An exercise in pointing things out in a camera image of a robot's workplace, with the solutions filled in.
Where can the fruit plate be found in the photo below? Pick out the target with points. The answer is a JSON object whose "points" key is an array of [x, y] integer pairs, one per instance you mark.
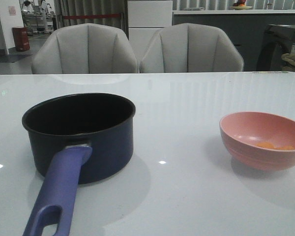
{"points": [[240, 5]]}

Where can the pink bowl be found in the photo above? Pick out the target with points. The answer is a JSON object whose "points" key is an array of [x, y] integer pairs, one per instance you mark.
{"points": [[240, 132]]}

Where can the red trash bin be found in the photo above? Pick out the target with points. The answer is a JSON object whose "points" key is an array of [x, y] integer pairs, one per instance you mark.
{"points": [[20, 39]]}

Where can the red barrier belt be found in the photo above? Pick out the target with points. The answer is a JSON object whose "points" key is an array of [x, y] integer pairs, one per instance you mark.
{"points": [[83, 17]]}

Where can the dark blue saucepan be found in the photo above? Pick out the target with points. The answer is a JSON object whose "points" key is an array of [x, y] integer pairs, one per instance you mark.
{"points": [[75, 139]]}

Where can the right grey upholstered chair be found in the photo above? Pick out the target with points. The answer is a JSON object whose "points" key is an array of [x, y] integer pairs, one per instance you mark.
{"points": [[191, 47]]}

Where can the grey counter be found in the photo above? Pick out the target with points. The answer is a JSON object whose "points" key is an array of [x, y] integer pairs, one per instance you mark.
{"points": [[245, 28]]}

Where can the left grey upholstered chair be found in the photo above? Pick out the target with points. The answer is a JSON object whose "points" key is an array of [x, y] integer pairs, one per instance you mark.
{"points": [[86, 49]]}

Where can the orange ham slices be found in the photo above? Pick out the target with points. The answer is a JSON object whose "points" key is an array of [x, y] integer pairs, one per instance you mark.
{"points": [[269, 145]]}

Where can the dark appliance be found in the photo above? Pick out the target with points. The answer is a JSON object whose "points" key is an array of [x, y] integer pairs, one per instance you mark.
{"points": [[277, 40]]}

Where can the grey upholstered chair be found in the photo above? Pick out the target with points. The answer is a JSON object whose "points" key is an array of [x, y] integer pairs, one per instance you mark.
{"points": [[86, 49], [191, 47]]}

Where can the white cabinet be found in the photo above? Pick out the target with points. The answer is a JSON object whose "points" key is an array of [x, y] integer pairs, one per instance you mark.
{"points": [[145, 17]]}

